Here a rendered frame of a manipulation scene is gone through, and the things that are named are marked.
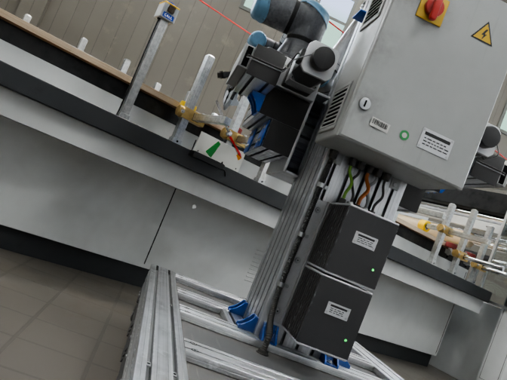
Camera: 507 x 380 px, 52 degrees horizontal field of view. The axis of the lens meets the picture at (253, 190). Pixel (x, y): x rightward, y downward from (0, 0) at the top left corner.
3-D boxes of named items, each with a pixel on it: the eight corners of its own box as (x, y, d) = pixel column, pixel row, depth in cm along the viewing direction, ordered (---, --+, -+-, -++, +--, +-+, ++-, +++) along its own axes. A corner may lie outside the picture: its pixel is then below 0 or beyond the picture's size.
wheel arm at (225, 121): (228, 128, 210) (232, 118, 210) (222, 124, 208) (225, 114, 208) (182, 122, 246) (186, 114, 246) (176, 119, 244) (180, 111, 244)
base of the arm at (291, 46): (318, 72, 172) (328, 45, 173) (276, 53, 170) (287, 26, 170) (305, 82, 187) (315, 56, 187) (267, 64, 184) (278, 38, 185)
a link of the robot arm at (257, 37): (277, 37, 222) (272, 44, 233) (253, 26, 221) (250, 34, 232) (270, 53, 222) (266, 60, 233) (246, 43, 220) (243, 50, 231)
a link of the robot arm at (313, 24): (322, 44, 174) (337, 7, 174) (286, 27, 172) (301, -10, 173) (313, 54, 186) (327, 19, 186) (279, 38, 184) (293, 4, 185)
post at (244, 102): (217, 179, 245) (256, 86, 248) (211, 176, 243) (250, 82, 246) (214, 178, 248) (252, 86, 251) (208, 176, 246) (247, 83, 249)
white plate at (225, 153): (238, 173, 249) (246, 153, 250) (193, 151, 235) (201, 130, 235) (237, 172, 249) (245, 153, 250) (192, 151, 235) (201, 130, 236)
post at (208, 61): (174, 155, 231) (216, 56, 234) (167, 152, 229) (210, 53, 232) (171, 154, 234) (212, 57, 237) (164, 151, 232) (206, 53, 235)
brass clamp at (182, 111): (204, 127, 235) (207, 117, 235) (178, 114, 227) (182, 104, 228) (197, 127, 240) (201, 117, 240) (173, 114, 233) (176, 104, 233)
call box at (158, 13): (173, 26, 219) (180, 8, 220) (158, 16, 215) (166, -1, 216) (166, 27, 225) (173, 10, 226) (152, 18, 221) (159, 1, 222)
